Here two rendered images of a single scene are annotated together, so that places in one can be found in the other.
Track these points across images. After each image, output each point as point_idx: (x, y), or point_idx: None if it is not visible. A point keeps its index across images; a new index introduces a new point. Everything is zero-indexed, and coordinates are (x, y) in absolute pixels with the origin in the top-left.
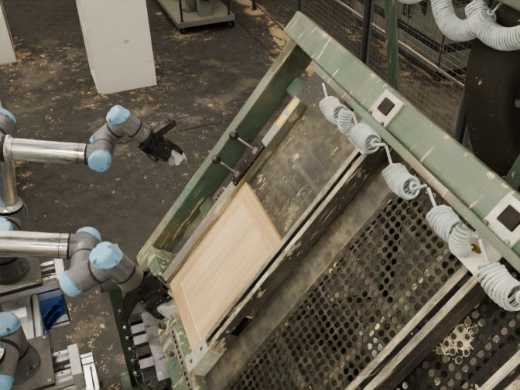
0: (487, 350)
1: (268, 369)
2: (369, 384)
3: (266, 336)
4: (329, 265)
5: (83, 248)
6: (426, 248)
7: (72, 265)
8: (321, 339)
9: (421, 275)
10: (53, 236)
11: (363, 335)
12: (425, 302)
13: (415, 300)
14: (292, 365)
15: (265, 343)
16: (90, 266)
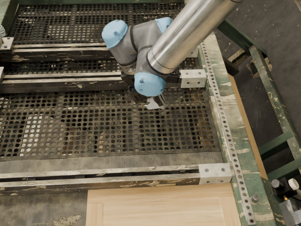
0: (36, 71)
1: (156, 136)
2: (85, 75)
3: (146, 155)
4: (68, 156)
5: (140, 50)
6: (17, 127)
7: (151, 31)
8: (105, 124)
9: (28, 110)
10: (156, 43)
11: (80, 109)
12: (39, 99)
13: (42, 103)
14: (136, 127)
15: (149, 151)
16: (130, 26)
